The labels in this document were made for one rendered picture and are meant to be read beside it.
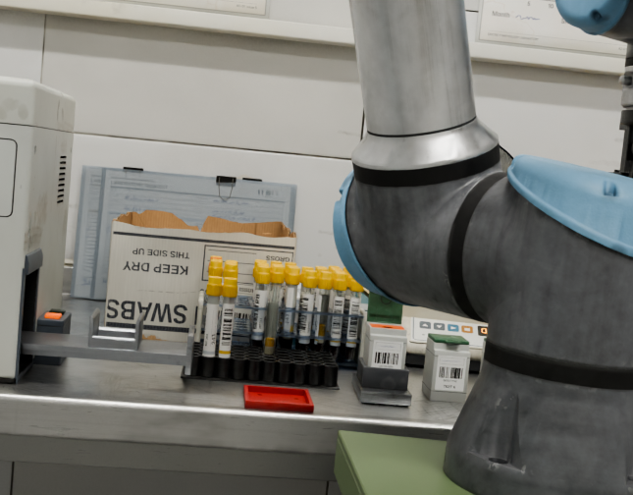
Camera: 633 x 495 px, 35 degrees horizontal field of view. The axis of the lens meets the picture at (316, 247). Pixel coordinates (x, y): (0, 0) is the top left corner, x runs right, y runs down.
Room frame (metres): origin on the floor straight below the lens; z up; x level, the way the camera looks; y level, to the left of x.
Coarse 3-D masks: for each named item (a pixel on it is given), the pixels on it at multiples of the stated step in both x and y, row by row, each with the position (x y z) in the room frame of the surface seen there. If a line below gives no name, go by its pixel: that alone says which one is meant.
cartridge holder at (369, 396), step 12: (360, 360) 1.08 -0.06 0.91; (360, 372) 1.06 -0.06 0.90; (372, 372) 1.04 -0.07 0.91; (384, 372) 1.04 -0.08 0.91; (396, 372) 1.05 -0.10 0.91; (408, 372) 1.05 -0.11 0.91; (360, 384) 1.05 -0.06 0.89; (372, 384) 1.04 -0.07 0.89; (384, 384) 1.04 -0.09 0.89; (396, 384) 1.05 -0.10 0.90; (360, 396) 1.03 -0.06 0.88; (372, 396) 1.03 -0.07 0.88; (384, 396) 1.03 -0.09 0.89; (396, 396) 1.03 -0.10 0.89; (408, 396) 1.03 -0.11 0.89
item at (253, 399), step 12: (252, 396) 1.01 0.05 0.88; (264, 396) 1.01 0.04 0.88; (276, 396) 1.02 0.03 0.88; (288, 396) 1.02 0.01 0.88; (300, 396) 1.03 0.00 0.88; (252, 408) 0.96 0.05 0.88; (264, 408) 0.96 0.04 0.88; (276, 408) 0.96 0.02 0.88; (288, 408) 0.97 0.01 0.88; (300, 408) 0.97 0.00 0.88; (312, 408) 0.97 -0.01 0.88
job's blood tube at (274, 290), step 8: (272, 288) 1.11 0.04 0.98; (280, 288) 1.12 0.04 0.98; (272, 296) 1.11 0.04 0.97; (272, 304) 1.11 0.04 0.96; (272, 312) 1.11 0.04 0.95; (272, 320) 1.11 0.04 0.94; (272, 328) 1.11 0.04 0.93; (264, 336) 1.12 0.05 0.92; (272, 336) 1.11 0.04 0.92; (264, 344) 1.12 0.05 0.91; (272, 344) 1.12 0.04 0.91; (264, 352) 1.12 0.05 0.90; (272, 352) 1.12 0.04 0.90
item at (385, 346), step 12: (372, 324) 1.08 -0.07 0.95; (384, 324) 1.08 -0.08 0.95; (396, 324) 1.09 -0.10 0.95; (372, 336) 1.05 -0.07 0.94; (384, 336) 1.05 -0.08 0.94; (396, 336) 1.06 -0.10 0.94; (372, 348) 1.05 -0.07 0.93; (384, 348) 1.05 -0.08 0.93; (396, 348) 1.05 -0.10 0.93; (372, 360) 1.05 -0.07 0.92; (384, 360) 1.05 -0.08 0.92; (396, 360) 1.05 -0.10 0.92
